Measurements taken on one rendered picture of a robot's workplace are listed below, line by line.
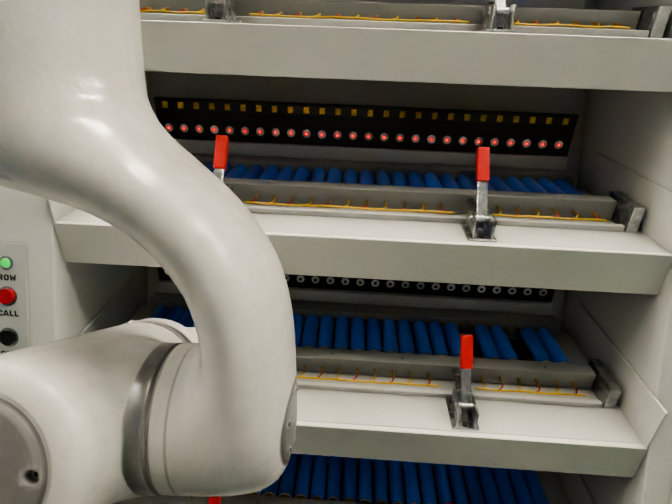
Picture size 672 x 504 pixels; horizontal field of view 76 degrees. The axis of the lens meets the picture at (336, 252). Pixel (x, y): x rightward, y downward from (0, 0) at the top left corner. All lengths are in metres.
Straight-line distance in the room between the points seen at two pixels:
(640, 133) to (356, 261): 0.34
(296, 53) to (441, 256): 0.24
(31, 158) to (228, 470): 0.15
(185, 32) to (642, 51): 0.42
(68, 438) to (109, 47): 0.16
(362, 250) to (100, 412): 0.28
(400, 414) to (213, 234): 0.35
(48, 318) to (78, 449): 0.34
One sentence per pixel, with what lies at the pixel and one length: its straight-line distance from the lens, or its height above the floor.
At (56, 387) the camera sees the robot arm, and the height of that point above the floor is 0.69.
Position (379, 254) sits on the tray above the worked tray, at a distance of 0.43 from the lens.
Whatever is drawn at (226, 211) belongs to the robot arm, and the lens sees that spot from 0.20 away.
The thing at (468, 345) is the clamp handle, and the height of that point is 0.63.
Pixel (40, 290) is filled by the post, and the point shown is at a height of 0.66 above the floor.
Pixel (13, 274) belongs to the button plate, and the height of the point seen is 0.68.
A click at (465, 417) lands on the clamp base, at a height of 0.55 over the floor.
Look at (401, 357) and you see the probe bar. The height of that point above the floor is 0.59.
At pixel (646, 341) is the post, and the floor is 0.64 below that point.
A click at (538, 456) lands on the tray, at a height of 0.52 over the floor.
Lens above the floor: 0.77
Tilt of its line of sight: 6 degrees down
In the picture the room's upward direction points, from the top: 3 degrees clockwise
